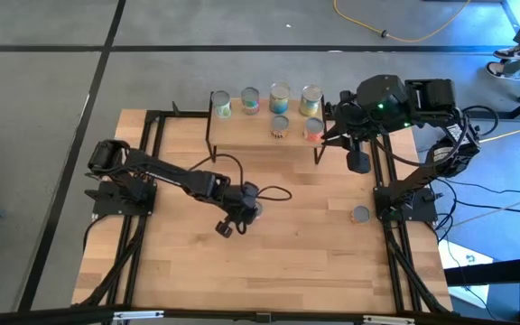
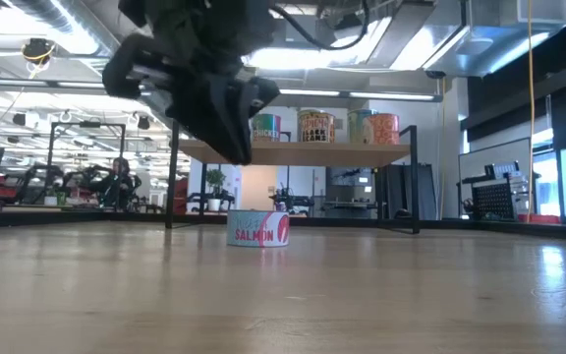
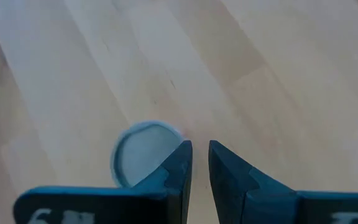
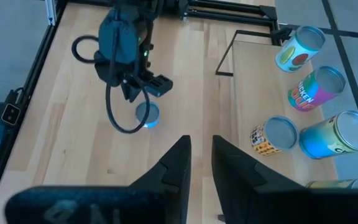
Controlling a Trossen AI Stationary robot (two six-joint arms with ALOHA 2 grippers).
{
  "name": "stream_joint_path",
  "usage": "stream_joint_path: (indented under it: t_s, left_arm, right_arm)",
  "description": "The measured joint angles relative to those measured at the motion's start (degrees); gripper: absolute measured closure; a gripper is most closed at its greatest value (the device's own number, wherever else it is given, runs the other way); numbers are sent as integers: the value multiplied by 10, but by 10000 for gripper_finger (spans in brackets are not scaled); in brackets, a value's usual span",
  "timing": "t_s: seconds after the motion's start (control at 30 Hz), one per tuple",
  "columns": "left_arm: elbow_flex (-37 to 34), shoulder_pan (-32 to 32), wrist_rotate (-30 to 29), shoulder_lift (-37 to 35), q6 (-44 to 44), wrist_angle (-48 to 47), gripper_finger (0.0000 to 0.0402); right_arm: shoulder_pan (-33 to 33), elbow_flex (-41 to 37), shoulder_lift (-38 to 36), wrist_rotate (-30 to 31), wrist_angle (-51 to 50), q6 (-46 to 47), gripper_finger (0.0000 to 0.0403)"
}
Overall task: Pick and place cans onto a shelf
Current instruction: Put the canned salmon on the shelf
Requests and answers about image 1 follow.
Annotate blue label can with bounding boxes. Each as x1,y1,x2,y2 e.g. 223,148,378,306
268,81,292,116

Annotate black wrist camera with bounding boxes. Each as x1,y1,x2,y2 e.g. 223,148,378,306
214,218,235,239
346,149,373,175

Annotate white floor sign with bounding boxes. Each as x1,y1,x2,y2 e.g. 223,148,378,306
437,237,496,309

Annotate black aluminium table frame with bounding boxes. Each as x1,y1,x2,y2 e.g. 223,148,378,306
72,101,453,325

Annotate black beans can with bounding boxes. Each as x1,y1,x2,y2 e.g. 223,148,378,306
270,114,291,140

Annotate silver frame bracket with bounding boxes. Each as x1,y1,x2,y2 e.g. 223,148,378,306
362,314,417,325
112,310,165,322

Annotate yellow-green carrots can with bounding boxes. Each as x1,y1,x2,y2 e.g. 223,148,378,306
298,84,324,118

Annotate teal pink label can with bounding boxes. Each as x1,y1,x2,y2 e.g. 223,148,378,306
240,86,261,116

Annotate black desk edge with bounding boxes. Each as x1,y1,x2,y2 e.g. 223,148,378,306
443,255,520,325

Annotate green white label can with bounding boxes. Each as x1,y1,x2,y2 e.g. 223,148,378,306
210,89,233,120

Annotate yellow extension cable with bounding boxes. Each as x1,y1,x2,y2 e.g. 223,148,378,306
331,0,472,44

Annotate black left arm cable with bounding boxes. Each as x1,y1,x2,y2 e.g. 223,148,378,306
187,153,293,203

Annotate wooden shelf black metal legs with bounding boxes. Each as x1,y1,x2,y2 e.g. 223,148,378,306
204,92,329,166

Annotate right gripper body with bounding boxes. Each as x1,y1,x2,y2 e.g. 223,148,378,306
334,102,372,153

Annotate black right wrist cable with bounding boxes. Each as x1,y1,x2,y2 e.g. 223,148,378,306
375,104,500,168

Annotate beige floor cable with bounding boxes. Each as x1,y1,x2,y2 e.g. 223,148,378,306
449,188,520,228

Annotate pale yellow floor cable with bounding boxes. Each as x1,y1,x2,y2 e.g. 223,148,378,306
478,117,520,144

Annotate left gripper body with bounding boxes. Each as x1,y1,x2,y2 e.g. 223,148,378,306
223,181,262,222

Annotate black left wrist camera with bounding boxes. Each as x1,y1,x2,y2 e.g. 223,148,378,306
214,218,235,239

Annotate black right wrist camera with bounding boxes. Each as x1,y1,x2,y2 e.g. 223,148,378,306
346,149,373,175

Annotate orange white patterned can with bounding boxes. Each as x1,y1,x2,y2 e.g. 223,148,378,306
303,116,326,144

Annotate person's shoe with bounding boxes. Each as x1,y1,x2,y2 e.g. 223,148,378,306
493,43,520,61
485,60,520,81

